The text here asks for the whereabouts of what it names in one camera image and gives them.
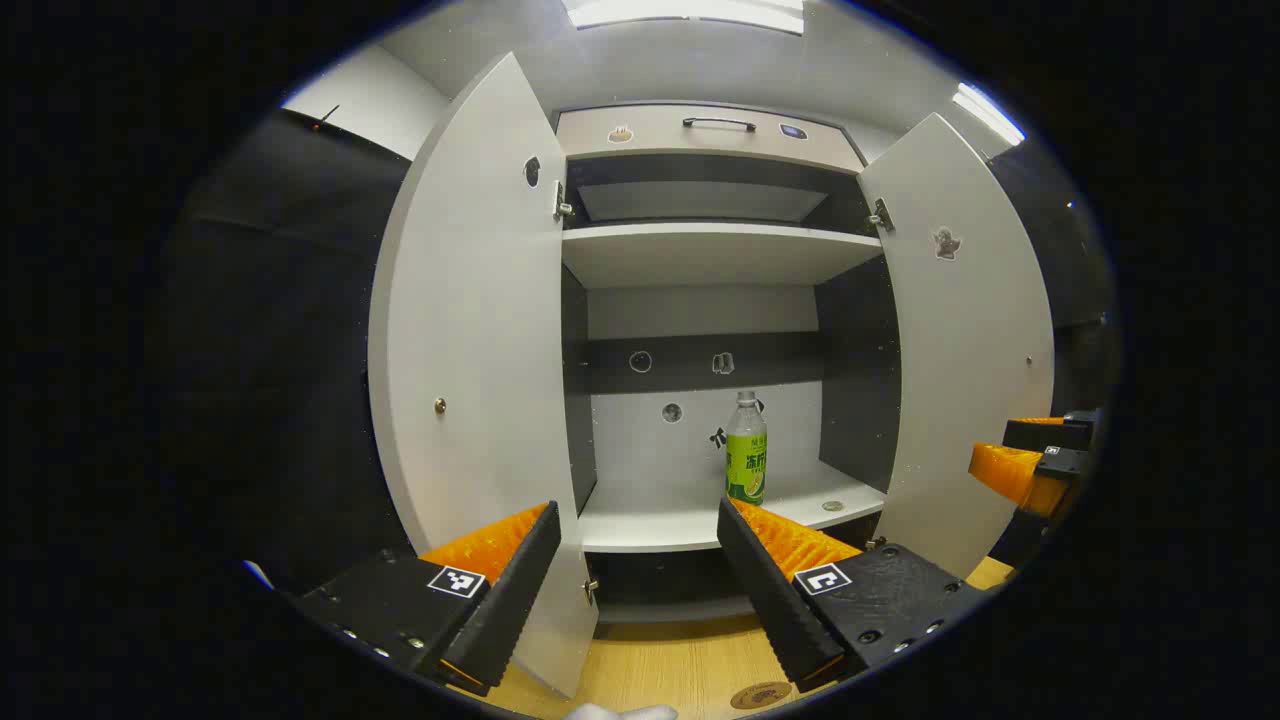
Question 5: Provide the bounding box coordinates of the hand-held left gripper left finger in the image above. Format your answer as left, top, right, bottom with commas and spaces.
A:
290, 500, 563, 698

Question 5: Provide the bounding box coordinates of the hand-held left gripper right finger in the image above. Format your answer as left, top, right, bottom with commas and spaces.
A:
716, 495, 991, 693

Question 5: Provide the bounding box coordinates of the round brown coaster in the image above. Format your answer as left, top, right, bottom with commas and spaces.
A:
730, 681, 793, 711

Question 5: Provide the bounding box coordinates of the grey cabinet door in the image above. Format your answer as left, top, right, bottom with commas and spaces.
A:
858, 112, 1056, 581
368, 52, 599, 699

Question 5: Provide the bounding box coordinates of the green label plastic bottle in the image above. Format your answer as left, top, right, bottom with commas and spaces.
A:
725, 391, 769, 506

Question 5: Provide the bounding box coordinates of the grey cabinet shelf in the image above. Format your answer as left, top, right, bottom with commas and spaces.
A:
562, 222, 883, 291
578, 470, 886, 553

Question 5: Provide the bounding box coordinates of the grey cabinet drawer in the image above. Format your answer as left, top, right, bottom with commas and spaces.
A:
555, 103, 866, 173

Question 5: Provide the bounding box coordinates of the ceiling light panel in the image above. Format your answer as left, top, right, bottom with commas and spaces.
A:
952, 82, 1026, 146
560, 0, 806, 36

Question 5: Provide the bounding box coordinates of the black backdrop cloth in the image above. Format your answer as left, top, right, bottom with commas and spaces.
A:
150, 108, 1121, 591

